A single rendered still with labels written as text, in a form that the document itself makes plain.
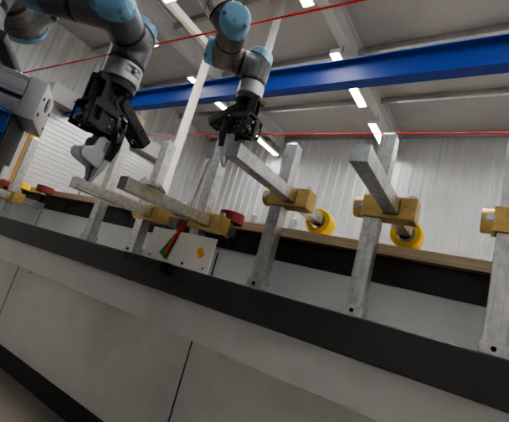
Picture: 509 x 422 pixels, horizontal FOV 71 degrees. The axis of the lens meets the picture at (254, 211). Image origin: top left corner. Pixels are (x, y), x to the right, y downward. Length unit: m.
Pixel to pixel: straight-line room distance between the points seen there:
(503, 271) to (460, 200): 7.66
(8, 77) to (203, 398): 1.00
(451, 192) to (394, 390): 7.81
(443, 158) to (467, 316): 7.92
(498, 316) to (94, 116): 0.83
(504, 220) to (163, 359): 1.08
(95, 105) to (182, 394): 0.93
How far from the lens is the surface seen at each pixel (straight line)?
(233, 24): 0.95
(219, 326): 0.97
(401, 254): 0.99
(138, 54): 0.84
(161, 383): 1.37
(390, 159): 0.88
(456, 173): 8.63
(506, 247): 0.80
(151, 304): 1.15
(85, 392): 1.66
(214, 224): 1.01
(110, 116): 0.78
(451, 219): 8.29
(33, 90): 0.89
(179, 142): 2.81
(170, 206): 0.91
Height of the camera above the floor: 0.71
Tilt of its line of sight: 11 degrees up
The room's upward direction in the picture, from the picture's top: 16 degrees clockwise
